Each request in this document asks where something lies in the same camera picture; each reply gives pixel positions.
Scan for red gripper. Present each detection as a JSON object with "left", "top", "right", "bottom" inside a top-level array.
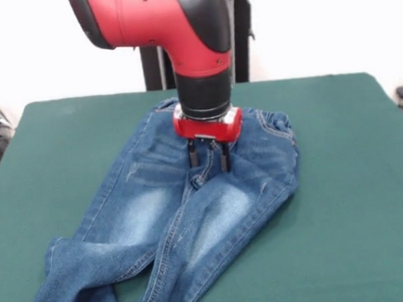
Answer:
[{"left": 172, "top": 98, "right": 249, "bottom": 177}]

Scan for blue denim jeans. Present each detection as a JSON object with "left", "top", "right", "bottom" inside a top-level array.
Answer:
[{"left": 4, "top": 87, "right": 313, "bottom": 302}]

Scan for dark green table cloth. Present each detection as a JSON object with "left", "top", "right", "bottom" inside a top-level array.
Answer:
[{"left": 0, "top": 68, "right": 403, "bottom": 302}]

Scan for black robot pedestal with handle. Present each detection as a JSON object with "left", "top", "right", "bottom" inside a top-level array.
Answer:
[{"left": 128, "top": 0, "right": 274, "bottom": 93}]

